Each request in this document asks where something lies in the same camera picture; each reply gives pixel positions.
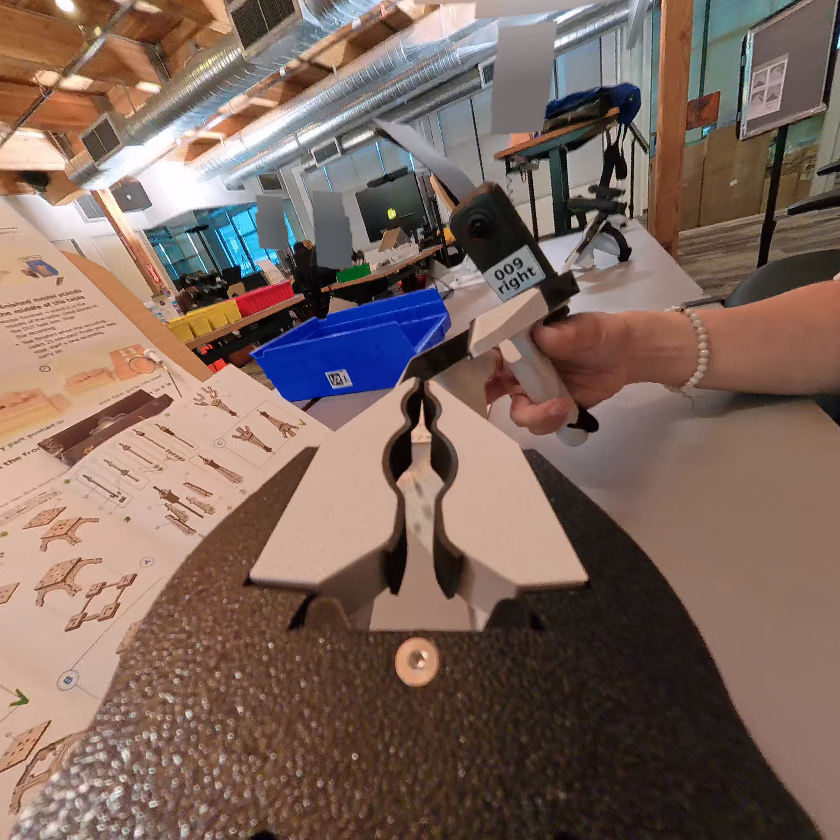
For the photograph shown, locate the blue bag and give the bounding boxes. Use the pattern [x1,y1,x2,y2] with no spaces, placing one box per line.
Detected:
[545,84,642,129]

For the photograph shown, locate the person's right forearm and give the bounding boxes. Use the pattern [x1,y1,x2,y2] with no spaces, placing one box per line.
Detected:
[656,274,840,398]

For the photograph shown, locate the grey notice board stand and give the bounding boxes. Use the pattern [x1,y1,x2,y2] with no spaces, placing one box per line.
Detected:
[738,0,840,270]

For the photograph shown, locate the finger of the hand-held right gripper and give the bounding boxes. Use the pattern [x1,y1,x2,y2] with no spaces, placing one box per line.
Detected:
[399,287,552,383]

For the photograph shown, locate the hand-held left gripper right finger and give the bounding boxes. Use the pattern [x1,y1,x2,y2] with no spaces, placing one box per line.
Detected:
[423,379,589,632]

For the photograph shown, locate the dark grey chair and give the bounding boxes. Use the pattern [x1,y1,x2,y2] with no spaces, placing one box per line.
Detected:
[722,249,840,309]

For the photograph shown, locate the black white device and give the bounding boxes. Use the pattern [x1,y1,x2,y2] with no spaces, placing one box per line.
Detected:
[561,187,634,271]

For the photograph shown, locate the yellow plastic bins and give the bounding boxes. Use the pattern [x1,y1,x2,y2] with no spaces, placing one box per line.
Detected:
[167,303,245,343]

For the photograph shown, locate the black monitor screen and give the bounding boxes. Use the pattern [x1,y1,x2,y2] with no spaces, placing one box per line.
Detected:
[354,172,427,244]

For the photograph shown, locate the brown cardboard backing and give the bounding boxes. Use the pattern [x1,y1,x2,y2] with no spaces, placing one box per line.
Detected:
[62,251,212,383]

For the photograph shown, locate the silver air duct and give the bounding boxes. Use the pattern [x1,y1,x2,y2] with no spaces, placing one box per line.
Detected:
[66,0,421,191]
[223,10,657,188]

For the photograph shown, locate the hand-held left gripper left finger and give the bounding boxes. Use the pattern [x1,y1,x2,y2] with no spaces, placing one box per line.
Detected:
[248,379,422,621]

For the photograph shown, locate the grey desk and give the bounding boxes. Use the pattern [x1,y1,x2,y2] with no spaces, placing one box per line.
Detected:
[217,217,840,840]

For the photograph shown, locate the dark brown board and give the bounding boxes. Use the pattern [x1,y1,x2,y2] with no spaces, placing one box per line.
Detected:
[38,390,176,468]

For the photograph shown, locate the blue plastic bin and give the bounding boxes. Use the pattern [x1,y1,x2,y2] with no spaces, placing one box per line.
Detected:
[249,287,452,403]

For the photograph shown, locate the red plastic bins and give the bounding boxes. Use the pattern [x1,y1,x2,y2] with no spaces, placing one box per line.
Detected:
[233,281,295,319]

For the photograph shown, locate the brown cardboard box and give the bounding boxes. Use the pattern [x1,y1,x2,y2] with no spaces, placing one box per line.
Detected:
[679,121,821,231]

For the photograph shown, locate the person's right hand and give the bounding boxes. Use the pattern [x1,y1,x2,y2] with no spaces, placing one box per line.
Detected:
[486,308,665,435]

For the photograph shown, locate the wooden standing desk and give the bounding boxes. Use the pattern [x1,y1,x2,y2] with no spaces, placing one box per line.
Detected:
[493,108,621,238]

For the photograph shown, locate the assembly diagram instruction sheet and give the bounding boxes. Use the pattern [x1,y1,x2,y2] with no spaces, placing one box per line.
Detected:
[0,364,332,818]

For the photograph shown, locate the photo instruction poster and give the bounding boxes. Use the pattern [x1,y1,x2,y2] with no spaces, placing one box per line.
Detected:
[0,197,217,463]

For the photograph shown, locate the wooden post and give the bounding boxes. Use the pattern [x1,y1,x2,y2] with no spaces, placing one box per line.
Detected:
[646,0,695,258]
[92,189,165,296]

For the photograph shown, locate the white pearl bracelet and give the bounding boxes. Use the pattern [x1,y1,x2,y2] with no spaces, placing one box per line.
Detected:
[664,305,711,396]

